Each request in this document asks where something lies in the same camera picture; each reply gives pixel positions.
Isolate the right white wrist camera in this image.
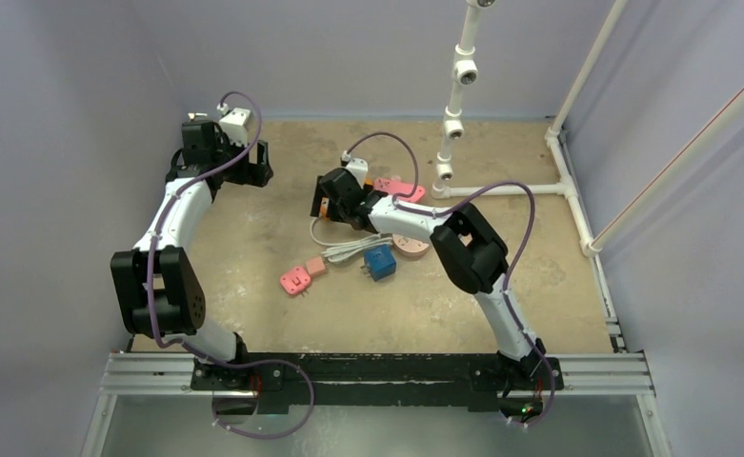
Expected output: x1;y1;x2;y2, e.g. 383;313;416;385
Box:
340;149;369;188

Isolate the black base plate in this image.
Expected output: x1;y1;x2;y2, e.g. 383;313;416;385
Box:
191;352;565;419

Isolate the pink triangular power strip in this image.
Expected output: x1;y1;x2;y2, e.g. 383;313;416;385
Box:
373;178;426;203

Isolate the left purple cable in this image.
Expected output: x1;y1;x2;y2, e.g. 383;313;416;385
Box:
145;90;316;442

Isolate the pink square plug adapter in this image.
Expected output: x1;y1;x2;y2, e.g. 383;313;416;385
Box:
279;266;312;296

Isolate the aluminium rail frame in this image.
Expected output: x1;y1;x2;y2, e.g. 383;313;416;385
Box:
81;352;672;456

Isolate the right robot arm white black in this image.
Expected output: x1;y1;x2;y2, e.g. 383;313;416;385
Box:
316;168;552;387

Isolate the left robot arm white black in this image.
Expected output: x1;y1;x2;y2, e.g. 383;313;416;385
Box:
110;109;273;389

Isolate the light pink small plug adapter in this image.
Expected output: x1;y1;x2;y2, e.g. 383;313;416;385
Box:
305;256;327;277

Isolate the pink round power strip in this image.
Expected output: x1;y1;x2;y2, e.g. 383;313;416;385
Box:
392;234;431;259

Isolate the orange power strip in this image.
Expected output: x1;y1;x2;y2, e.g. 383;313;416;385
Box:
318;197;330;220

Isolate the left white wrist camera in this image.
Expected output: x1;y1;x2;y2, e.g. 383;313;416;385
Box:
216;104;252;147

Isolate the white power cord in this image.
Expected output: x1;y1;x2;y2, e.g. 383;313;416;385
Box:
309;217;395;265

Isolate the white pvc pipe frame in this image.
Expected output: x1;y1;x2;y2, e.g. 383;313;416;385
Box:
420;1;744;260

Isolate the purple cable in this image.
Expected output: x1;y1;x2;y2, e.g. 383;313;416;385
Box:
346;131;557;430
145;90;316;442

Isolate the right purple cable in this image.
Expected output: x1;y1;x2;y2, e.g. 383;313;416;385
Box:
346;131;557;430

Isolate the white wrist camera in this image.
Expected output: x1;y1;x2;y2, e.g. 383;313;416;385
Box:
340;149;369;188
216;104;252;147

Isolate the blue cube socket adapter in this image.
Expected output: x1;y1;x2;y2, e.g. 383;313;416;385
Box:
363;245;397;282

